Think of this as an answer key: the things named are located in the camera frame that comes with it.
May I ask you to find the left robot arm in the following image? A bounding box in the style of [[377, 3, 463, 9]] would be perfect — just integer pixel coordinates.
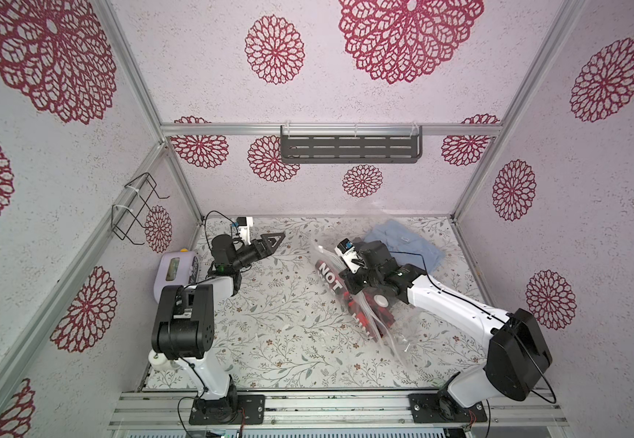
[[148, 233, 285, 402]]

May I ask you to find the white vacuum bag valve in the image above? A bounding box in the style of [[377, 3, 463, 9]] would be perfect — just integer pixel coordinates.
[[374, 295, 390, 308]]

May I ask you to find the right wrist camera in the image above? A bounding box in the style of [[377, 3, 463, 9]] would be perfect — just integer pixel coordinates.
[[335, 238, 366, 274]]

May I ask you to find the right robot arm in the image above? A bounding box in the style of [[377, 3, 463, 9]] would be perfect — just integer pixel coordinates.
[[335, 239, 553, 419]]

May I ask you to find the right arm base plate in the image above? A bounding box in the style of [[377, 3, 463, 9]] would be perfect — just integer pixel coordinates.
[[408, 392, 488, 424]]

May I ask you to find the black wire wall rack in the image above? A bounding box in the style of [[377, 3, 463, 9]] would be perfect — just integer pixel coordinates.
[[109, 172, 170, 246]]

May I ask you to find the dark grey wall shelf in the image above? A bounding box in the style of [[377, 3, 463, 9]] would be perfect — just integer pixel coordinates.
[[279, 126, 423, 164]]

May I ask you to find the light blue shirt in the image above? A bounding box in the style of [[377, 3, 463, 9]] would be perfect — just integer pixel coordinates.
[[363, 219, 445, 274]]

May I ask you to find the white analog alarm clock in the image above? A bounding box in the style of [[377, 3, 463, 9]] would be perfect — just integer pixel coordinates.
[[147, 350, 168, 370]]

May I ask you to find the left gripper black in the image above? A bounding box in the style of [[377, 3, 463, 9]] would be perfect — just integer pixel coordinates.
[[231, 233, 284, 271]]

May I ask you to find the red black plaid shirt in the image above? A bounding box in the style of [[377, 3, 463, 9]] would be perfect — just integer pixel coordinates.
[[341, 291, 396, 341]]

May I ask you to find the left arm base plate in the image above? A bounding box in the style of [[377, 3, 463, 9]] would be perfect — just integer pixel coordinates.
[[188, 394, 266, 426]]

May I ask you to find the clear plastic vacuum bag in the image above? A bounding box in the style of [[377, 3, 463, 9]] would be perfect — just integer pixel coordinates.
[[311, 207, 461, 380]]

